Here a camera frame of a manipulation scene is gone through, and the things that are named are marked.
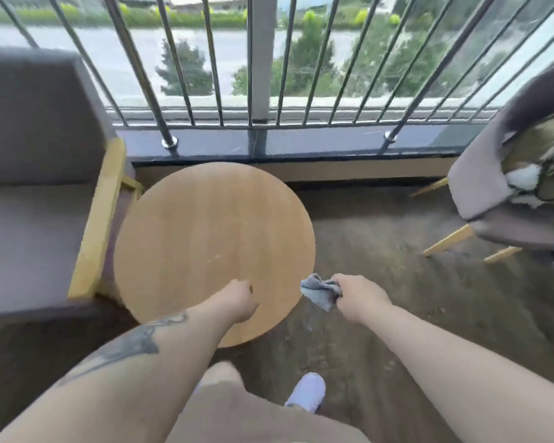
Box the person's right hand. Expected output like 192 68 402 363
331 273 394 325

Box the person's left hand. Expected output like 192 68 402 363
215 279 260 325

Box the grey cleaning cloth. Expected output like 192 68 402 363
300 273 343 312

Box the person's right forearm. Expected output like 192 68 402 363
353 303 554 443

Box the person's left forearm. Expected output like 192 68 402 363
0 297 241 443

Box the round wooden side table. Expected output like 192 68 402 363
113 162 316 349

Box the white shoe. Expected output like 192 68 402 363
284 373 327 414

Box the person's beige trouser leg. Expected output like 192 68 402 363
165 362 372 443

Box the grey chair with wooden legs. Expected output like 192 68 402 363
409 65 554 278

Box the metal balcony railing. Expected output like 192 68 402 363
0 0 554 155

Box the grey armchair with wooden arms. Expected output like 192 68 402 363
0 45 144 325

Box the patterned brown white cushion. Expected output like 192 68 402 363
502 105 554 209

